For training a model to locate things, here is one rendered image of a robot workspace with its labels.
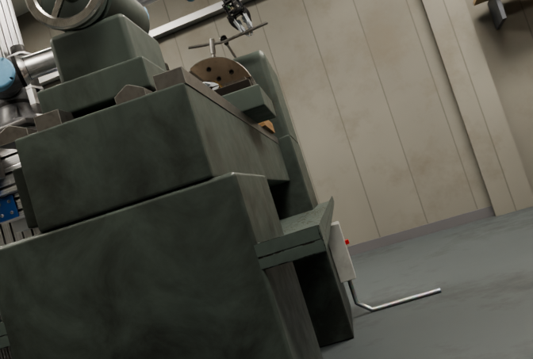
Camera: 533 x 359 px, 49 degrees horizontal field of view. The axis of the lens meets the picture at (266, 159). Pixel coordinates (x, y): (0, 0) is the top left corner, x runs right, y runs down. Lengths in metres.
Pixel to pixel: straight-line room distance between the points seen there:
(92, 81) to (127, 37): 0.11
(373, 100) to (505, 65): 1.05
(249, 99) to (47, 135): 0.67
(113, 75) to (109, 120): 0.10
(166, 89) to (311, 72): 4.14
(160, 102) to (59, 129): 0.17
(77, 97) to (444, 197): 4.13
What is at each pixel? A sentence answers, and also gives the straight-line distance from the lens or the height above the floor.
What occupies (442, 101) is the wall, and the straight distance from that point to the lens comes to 4.94.
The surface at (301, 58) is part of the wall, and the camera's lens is 5.09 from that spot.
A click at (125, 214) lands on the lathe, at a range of 0.96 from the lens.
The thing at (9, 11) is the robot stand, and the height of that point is 1.77.
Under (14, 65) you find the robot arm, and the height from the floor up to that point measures 1.34.
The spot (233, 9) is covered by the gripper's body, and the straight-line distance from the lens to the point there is 2.38.
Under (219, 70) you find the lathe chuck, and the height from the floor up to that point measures 1.18.
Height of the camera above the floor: 0.61
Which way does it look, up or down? 4 degrees up
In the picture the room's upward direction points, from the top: 17 degrees counter-clockwise
